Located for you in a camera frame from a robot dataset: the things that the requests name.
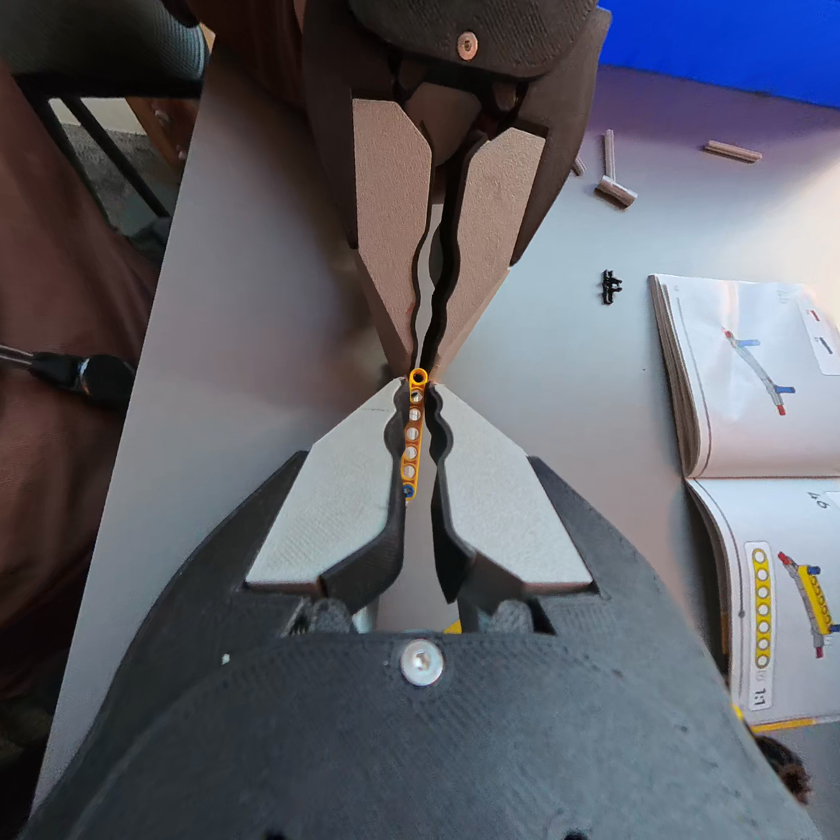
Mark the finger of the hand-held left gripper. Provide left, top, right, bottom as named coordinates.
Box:
left=419, top=126, right=549, bottom=385
left=351, top=98, right=435, bottom=379

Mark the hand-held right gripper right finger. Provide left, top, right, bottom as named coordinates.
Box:
left=425, top=382, right=596, bottom=614

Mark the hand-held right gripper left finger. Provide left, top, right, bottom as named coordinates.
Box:
left=244, top=377, right=409, bottom=614

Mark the yellow lego beam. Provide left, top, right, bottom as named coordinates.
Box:
left=399, top=368, right=431, bottom=504

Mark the grey lego axle with connector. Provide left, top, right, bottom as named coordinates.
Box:
left=593, top=129, right=639, bottom=210

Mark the grey lego bar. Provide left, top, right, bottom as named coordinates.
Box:
left=703, top=139, right=764, bottom=164

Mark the lego instruction booklet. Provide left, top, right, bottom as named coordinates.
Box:
left=647, top=272, right=840, bottom=734

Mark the blue sheet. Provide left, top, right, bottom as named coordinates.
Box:
left=596, top=0, right=840, bottom=110

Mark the black office chair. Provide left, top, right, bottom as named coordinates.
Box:
left=0, top=0, right=212, bottom=221

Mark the black cable plug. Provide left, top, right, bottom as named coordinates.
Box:
left=0, top=344, right=137, bottom=413

